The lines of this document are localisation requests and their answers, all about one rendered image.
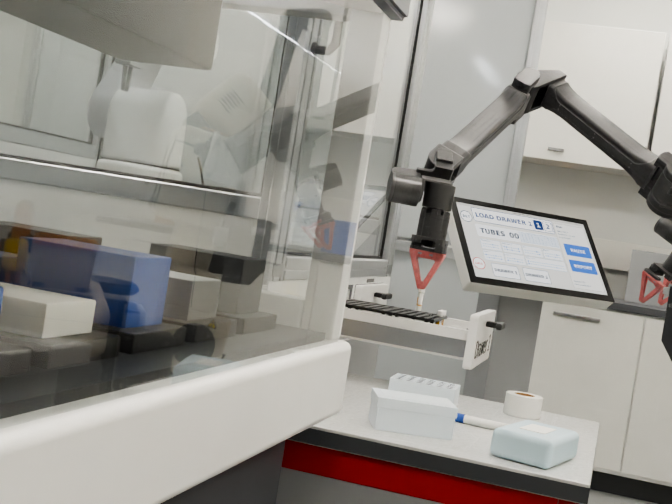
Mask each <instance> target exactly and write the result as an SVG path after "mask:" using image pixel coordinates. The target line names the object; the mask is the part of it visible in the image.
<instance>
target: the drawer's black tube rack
mask: <svg viewBox="0 0 672 504"><path fill-rule="evenodd" d="M345 307H348V308H349V309H351V308H355V310H359V309H361V310H366V311H372V312H377V313H381V314H382V315H385V314H388V316H392V315H394V316H395V317H398V316H399V317H405V318H410V319H416V320H421V321H424V322H426V323H428V322H427V321H425V318H428V317H432V316H433V317H434V316H436V315H437V314H433V313H428V312H422V311H416V310H411V309H406V308H400V307H394V306H389V305H383V304H378V303H372V302H366V301H361V300H355V299H348V300H346V304H345Z"/></svg>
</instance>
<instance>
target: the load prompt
mask: <svg viewBox="0 0 672 504"><path fill-rule="evenodd" d="M470 208H471V211H472V215H473V219H474V221H479V222H485V223H491V224H496V225H502V226H508V227H514V228H520V229H526V230H532V231H538V232H543V233H549V234H555V231H554V228H553V225H552V222H551V221H548V220H542V219H536V218H531V217H525V216H519V215H514V214H508V213H503V212H497V211H491V210H486V209H480V208H474V207H470ZM555 235H556V234H555Z"/></svg>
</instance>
